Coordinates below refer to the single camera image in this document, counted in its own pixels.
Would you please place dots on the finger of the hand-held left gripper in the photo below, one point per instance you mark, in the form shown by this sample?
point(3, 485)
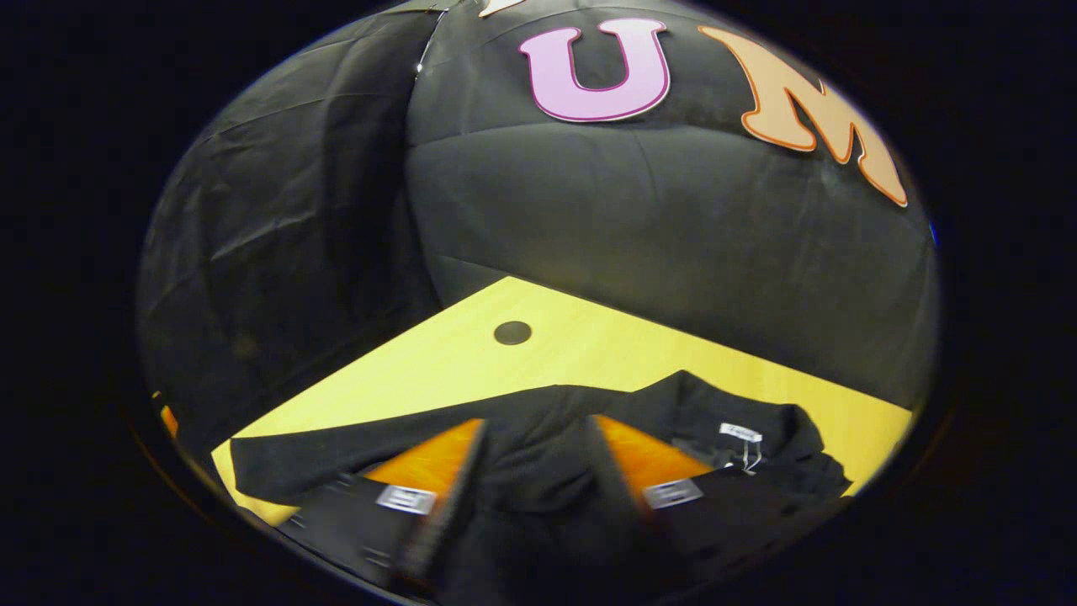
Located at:
point(169, 418)

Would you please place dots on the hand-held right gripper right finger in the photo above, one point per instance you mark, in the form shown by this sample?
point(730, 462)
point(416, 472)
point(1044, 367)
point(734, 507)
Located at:
point(612, 475)

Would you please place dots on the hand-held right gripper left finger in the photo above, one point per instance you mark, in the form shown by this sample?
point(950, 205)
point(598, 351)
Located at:
point(446, 513)

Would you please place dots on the black button-up garment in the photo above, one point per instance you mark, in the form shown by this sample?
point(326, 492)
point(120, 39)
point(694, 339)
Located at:
point(538, 429)

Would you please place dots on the black table grommet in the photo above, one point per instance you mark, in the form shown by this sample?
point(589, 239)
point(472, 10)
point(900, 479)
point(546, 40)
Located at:
point(512, 332)

